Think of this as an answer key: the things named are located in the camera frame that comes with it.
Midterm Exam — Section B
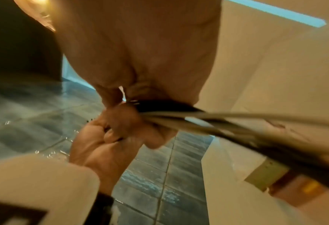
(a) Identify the white table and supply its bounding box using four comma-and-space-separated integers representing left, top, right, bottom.
200, 17, 329, 225

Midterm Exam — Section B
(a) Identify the person's right hand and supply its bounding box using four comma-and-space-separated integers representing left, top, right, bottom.
51, 0, 224, 109

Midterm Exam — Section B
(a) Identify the bundle of black white cables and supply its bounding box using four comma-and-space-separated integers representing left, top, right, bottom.
126, 100, 329, 194

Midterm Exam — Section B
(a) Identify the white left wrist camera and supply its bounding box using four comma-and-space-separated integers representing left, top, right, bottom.
0, 153, 101, 225

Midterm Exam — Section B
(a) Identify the person's left hand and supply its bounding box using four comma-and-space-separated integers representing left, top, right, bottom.
69, 102, 178, 196

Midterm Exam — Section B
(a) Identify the blue LED light strip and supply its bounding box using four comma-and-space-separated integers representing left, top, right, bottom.
231, 0, 328, 28
61, 54, 96, 89

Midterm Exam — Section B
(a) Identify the black left wristband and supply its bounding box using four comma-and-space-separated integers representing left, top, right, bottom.
90, 191, 115, 225

